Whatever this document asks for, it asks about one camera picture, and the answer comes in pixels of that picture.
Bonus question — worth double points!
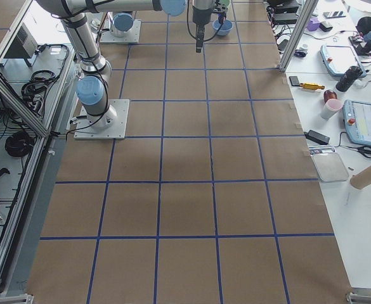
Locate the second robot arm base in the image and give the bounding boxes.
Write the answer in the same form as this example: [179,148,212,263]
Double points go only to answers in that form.
[109,11,134,37]

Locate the black scissors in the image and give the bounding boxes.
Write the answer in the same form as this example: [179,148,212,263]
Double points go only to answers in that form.
[342,145,371,159]

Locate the black water bottle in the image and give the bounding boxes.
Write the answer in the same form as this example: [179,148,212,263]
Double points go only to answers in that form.
[335,66,363,92]

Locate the teach pendant near bottle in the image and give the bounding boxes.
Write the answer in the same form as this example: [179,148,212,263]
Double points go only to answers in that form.
[320,44,367,78]

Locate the small black phone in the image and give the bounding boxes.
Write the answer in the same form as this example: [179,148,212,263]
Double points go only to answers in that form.
[289,75,301,87]

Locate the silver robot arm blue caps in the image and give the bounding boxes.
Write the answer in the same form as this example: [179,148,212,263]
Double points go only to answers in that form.
[37,1,220,128]

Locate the brown paper table mat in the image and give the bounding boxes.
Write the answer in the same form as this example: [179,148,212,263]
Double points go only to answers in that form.
[27,1,351,303]

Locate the cardboard tube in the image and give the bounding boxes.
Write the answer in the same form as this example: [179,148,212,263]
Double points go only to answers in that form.
[349,166,371,189]

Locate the aluminium frame post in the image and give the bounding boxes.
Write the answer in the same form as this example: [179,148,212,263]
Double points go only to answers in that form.
[278,0,318,72]

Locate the pink lidded white cup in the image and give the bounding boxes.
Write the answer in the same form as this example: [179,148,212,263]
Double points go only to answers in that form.
[320,98,343,120]

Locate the purple plastic block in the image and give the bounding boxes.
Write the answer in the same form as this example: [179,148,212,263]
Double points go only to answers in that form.
[306,17,321,32]

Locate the blue bowl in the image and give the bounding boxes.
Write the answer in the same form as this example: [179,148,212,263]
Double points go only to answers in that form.
[212,20,233,36]

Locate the red apple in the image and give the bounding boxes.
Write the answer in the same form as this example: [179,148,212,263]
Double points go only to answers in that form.
[323,89,337,103]

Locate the yellow metal cylinder tool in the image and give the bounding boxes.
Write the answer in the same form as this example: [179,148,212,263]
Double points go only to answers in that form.
[299,82,325,91]

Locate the teach pendant with red button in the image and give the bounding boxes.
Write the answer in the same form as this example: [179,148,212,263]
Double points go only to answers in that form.
[342,99,371,146]

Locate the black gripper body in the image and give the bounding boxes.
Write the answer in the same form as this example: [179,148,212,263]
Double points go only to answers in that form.
[192,0,212,25]

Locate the coiled black cable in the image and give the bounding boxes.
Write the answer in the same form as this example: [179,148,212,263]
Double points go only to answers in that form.
[4,129,36,158]

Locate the black power adapter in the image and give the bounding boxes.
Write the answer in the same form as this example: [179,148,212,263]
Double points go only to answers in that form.
[304,130,330,145]

